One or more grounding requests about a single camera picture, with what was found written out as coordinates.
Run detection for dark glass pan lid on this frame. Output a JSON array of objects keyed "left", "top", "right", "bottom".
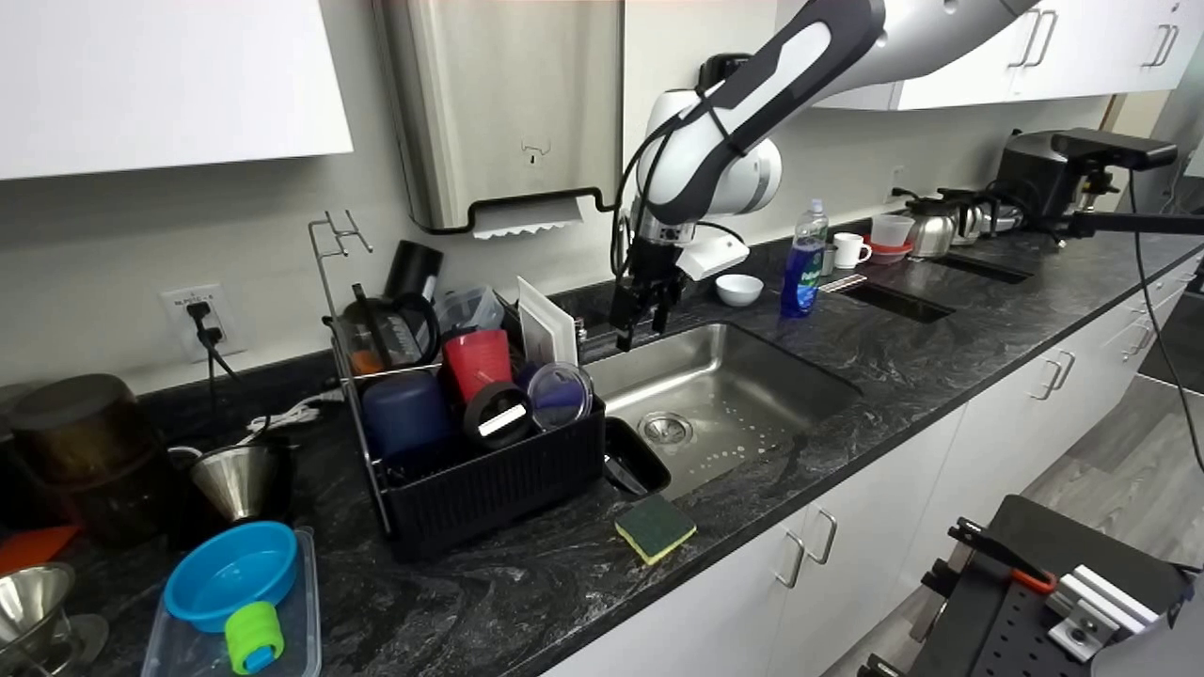
[{"left": 336, "top": 284, "right": 439, "bottom": 376}]

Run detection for steel kettle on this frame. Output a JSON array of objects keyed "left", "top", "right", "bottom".
[{"left": 893, "top": 184, "right": 1027, "bottom": 262}]

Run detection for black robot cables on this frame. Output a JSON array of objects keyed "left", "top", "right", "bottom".
[{"left": 608, "top": 49, "right": 756, "bottom": 283}]

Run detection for dark metal pot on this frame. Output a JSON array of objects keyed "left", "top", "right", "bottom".
[{"left": 2, "top": 373, "right": 174, "bottom": 550}]

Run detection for orange flat item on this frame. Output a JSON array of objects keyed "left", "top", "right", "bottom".
[{"left": 0, "top": 524, "right": 85, "bottom": 578}]

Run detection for white mug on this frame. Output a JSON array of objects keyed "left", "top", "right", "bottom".
[{"left": 830, "top": 229, "right": 875, "bottom": 273}]

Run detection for black cylinder cup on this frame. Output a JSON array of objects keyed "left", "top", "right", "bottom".
[{"left": 383, "top": 237, "right": 449, "bottom": 305}]

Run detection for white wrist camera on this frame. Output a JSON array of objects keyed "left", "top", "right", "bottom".
[{"left": 674, "top": 226, "right": 751, "bottom": 284}]

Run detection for silver butter knife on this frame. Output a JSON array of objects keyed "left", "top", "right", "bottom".
[{"left": 605, "top": 446, "right": 648, "bottom": 495}]

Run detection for navy blue tumbler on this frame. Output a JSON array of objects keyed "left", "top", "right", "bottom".
[{"left": 357, "top": 367, "right": 460, "bottom": 461}]

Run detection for green yellow sponge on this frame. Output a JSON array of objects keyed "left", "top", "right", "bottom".
[{"left": 608, "top": 491, "right": 701, "bottom": 568}]

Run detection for black dish rack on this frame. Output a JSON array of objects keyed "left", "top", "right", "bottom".
[{"left": 306, "top": 205, "right": 608, "bottom": 565}]

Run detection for blue plastic bowl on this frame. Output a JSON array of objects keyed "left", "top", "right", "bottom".
[{"left": 161, "top": 518, "right": 306, "bottom": 637}]

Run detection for white square plate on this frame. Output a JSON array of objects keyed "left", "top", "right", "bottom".
[{"left": 510, "top": 273, "right": 584, "bottom": 373}]

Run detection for black camera on stand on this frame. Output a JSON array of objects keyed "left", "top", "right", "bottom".
[{"left": 992, "top": 128, "right": 1204, "bottom": 249}]

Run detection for red handled tool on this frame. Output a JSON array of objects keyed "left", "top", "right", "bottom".
[{"left": 947, "top": 516, "right": 1056, "bottom": 597}]

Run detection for red and white cup stack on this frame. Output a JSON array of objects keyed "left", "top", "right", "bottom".
[{"left": 868, "top": 209, "right": 919, "bottom": 268}]

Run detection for white utensil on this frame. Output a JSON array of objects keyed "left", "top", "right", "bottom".
[{"left": 242, "top": 386, "right": 348, "bottom": 442}]

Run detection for steel paper towel dispenser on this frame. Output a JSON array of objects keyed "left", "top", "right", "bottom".
[{"left": 381, "top": 0, "right": 629, "bottom": 237}]

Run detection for stainless steel sink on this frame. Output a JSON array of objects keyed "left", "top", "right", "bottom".
[{"left": 584, "top": 320, "right": 864, "bottom": 505}]

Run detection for white wall outlet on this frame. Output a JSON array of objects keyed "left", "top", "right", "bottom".
[{"left": 156, "top": 278, "right": 237, "bottom": 360}]

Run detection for aluminium extrusion bar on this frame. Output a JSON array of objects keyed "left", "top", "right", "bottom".
[{"left": 1047, "top": 562, "right": 1161, "bottom": 666}]

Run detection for black rectangular bowl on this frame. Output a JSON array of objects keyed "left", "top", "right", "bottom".
[{"left": 602, "top": 414, "right": 674, "bottom": 501}]

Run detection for white paper towel sheet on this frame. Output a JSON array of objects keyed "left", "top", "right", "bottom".
[{"left": 471, "top": 197, "right": 585, "bottom": 246}]

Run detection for steel funnel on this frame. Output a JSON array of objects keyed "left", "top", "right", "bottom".
[{"left": 0, "top": 562, "right": 84, "bottom": 651}]

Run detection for blue dish soap bottle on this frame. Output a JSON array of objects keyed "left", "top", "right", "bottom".
[{"left": 778, "top": 197, "right": 834, "bottom": 323}]

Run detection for small white bowl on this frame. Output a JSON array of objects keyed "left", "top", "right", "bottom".
[{"left": 711, "top": 271, "right": 767, "bottom": 313}]

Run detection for clear plastic container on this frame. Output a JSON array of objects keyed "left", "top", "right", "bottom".
[{"left": 427, "top": 283, "right": 510, "bottom": 340}]

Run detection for red plastic cup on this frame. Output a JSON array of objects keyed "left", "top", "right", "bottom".
[{"left": 439, "top": 327, "right": 520, "bottom": 407}]

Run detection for white lower cabinets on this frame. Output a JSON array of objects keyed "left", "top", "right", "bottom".
[{"left": 538, "top": 257, "right": 1204, "bottom": 677}]

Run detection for white upper cabinet with handles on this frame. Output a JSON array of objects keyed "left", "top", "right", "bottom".
[{"left": 814, "top": 0, "right": 1204, "bottom": 115}]

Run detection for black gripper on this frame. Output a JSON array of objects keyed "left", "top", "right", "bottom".
[{"left": 608, "top": 237, "right": 688, "bottom": 352}]

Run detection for black breadboard cart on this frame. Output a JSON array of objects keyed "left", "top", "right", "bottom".
[{"left": 860, "top": 491, "right": 1204, "bottom": 677}]

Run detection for black plug with cable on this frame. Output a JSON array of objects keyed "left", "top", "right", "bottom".
[{"left": 184, "top": 297, "right": 254, "bottom": 392}]

